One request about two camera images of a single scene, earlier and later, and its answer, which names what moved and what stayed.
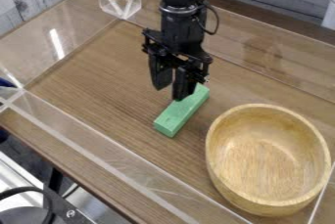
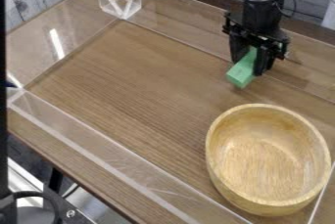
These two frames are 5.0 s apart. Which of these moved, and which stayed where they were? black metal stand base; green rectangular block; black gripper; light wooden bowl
Moved: black gripper; green rectangular block
Stayed: light wooden bowl; black metal stand base
